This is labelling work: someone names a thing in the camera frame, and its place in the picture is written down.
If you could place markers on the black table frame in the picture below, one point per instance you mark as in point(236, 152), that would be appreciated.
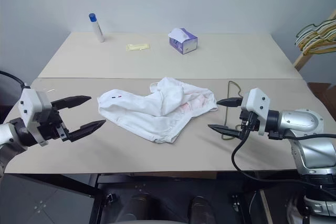
point(101, 197)

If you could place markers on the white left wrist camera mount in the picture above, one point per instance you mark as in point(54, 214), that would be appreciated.
point(29, 100)

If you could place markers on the light wooden plank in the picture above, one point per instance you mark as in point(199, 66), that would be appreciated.
point(266, 208)

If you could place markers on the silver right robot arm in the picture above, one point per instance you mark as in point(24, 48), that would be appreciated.
point(302, 120)

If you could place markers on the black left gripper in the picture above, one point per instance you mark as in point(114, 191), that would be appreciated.
point(51, 127)

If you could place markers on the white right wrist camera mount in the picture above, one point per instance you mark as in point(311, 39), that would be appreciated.
point(257, 100)

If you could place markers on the white garment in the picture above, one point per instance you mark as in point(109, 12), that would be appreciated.
point(147, 111)

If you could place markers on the purple tissue box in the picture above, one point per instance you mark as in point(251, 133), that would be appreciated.
point(185, 41)

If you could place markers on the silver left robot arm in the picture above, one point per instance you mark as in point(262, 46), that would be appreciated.
point(5, 132)

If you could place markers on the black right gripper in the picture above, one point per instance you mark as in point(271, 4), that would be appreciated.
point(242, 119)

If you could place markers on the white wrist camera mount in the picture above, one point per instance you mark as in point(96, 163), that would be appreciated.
point(257, 100)
point(29, 100)

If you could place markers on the dark rounded shape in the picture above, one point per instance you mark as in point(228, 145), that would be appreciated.
point(200, 209)

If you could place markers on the pale yellow packet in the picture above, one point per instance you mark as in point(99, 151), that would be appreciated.
point(137, 47)

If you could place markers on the wooden hanger rack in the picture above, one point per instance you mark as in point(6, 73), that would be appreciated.
point(305, 57)

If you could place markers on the white tube with blue cap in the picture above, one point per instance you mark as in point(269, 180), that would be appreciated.
point(97, 28)

